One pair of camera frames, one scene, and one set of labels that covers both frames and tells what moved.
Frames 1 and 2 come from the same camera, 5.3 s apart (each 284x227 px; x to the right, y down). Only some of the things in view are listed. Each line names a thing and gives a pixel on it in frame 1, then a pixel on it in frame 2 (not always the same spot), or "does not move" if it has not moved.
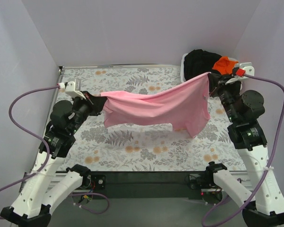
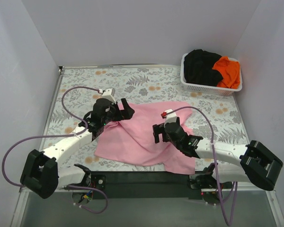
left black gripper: x=90 y=102 → x=119 y=113
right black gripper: x=218 y=84 → x=160 y=133
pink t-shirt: x=184 y=105 → x=132 y=140
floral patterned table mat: x=150 y=148 does not move
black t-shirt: x=198 y=62 does not move
